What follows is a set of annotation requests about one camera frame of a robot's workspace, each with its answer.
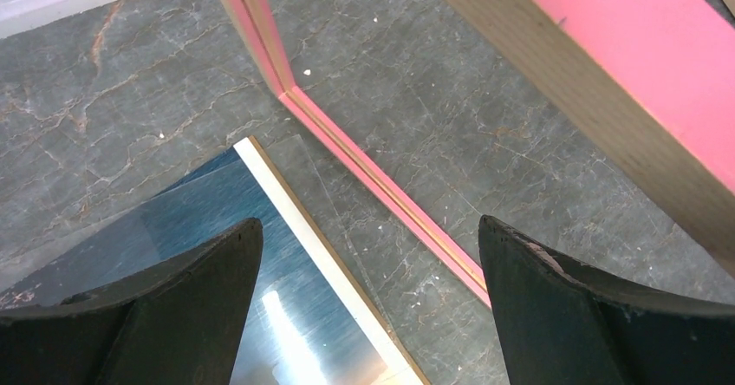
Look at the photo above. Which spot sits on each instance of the ocean landscape photo print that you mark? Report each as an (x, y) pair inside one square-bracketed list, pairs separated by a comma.
[(223, 278)]

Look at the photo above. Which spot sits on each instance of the pink wooden picture frame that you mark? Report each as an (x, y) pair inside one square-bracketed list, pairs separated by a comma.
[(649, 82)]

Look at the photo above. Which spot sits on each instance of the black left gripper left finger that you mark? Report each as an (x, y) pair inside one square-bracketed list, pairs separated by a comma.
[(177, 322)]

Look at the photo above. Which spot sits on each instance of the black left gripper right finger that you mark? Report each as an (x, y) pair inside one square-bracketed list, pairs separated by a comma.
[(561, 321)]

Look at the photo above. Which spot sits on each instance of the brown backing board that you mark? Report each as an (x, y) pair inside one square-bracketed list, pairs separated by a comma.
[(325, 327)]

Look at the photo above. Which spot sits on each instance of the clear acrylic sheet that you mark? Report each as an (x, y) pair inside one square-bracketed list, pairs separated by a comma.
[(321, 198)]

